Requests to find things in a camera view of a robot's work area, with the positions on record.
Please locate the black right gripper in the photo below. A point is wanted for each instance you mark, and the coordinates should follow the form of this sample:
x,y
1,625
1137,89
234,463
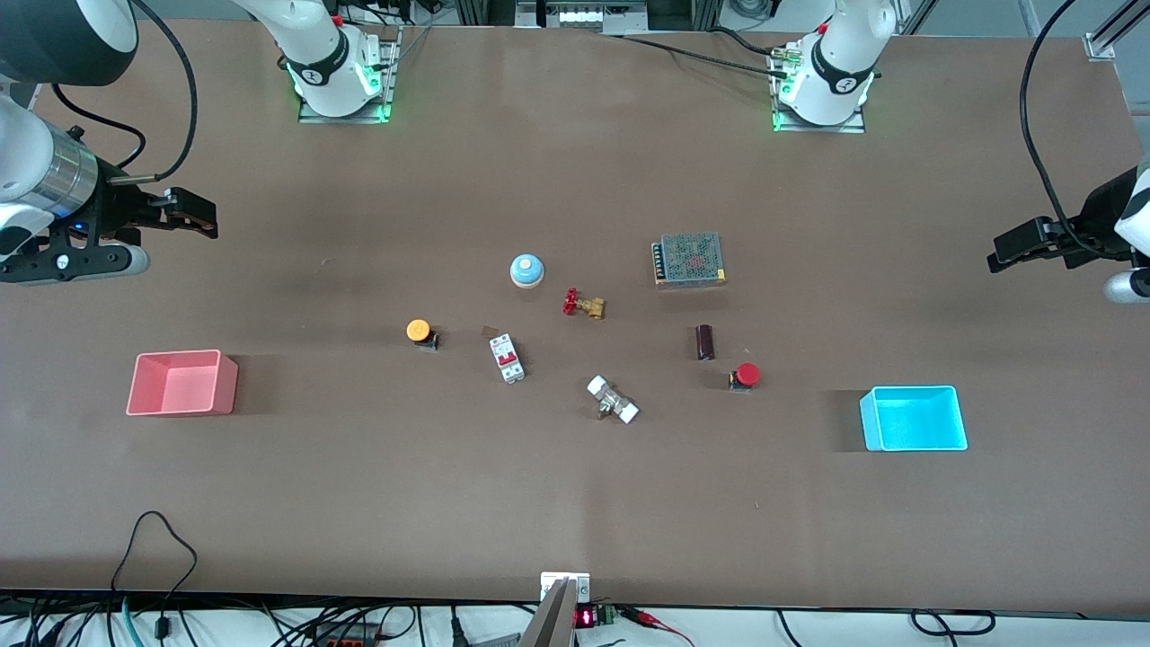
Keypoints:
x,y
118,209

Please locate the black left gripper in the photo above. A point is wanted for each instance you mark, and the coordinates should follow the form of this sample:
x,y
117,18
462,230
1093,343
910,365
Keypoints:
x,y
1098,218

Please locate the yellow push button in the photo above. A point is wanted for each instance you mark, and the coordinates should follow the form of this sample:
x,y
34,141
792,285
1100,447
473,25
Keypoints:
x,y
420,332

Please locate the red push button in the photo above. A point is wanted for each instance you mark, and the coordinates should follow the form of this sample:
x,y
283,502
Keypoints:
x,y
746,375

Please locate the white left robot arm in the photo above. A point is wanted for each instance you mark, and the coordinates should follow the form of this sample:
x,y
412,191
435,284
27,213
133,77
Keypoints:
x,y
840,54

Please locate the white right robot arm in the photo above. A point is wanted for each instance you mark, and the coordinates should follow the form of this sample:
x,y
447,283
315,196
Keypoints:
x,y
323,54

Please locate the pink plastic box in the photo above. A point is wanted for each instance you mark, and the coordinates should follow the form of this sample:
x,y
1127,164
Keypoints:
x,y
180,385

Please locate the cyan plastic box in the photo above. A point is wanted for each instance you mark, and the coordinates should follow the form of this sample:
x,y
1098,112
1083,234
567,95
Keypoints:
x,y
915,419

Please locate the dark brown cylinder capacitor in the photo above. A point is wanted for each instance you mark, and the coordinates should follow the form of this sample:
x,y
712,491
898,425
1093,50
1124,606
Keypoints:
x,y
705,342

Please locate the mesh-covered power supply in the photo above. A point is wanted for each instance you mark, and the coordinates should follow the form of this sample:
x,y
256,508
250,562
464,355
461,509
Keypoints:
x,y
690,260

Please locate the blue round dome button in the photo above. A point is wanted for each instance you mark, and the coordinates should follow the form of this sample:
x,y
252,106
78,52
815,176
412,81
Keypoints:
x,y
527,270

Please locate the white red circuit breaker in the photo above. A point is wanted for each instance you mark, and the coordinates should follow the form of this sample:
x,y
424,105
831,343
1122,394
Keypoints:
x,y
507,357

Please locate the metal fitting white ends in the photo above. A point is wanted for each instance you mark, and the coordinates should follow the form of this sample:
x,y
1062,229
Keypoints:
x,y
613,400

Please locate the red clip lead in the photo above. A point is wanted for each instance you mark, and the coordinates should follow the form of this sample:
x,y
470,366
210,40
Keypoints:
x,y
660,624

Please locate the red digit display module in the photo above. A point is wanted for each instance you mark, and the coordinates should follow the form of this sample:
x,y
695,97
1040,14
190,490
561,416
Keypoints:
x,y
595,616

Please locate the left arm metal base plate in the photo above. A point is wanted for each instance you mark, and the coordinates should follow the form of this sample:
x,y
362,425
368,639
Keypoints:
x,y
853,126

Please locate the aluminium frame profile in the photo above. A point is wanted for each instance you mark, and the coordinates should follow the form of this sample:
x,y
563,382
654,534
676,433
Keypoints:
x,y
1114,31

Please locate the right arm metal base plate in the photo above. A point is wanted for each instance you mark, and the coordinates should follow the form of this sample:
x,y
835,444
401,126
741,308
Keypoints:
x,y
388,81

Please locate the white camera bracket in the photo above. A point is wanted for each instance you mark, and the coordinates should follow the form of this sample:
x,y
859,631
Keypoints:
x,y
550,582

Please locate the grey camera mount bar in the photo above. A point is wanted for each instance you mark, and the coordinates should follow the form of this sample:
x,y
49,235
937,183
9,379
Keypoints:
x,y
550,624

